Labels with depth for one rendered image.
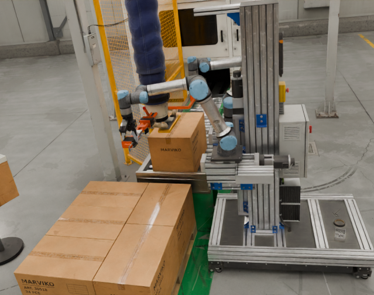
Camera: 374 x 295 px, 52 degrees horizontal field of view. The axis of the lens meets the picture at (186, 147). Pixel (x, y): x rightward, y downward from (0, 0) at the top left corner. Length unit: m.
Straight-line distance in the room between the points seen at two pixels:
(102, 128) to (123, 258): 1.99
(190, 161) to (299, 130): 1.07
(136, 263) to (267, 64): 1.61
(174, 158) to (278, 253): 1.21
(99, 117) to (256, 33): 2.26
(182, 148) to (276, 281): 1.34
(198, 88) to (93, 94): 2.04
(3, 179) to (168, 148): 1.43
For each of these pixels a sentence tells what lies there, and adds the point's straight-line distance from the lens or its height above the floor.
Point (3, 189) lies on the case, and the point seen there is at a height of 0.75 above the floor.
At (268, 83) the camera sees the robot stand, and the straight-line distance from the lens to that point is 2.74.
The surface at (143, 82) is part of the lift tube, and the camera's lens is 2.98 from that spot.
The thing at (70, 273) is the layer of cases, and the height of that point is 0.54.
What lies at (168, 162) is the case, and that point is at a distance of 3.49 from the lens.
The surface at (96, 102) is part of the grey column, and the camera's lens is 4.28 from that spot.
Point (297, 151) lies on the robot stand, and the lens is 2.91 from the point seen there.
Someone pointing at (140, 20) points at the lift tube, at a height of 1.99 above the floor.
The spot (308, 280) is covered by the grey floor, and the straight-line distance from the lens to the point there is 3.29.
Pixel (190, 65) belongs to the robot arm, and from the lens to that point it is 3.19.
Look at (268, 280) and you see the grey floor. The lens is 3.26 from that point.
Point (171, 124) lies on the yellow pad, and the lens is 3.07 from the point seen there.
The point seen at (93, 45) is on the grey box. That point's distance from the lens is 4.13.
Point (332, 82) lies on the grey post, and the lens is 6.00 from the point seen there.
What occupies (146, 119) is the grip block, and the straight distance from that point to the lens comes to 2.92.
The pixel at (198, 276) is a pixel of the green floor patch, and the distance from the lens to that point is 3.31.
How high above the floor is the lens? 2.33
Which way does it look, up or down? 26 degrees down
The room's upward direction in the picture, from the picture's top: 7 degrees counter-clockwise
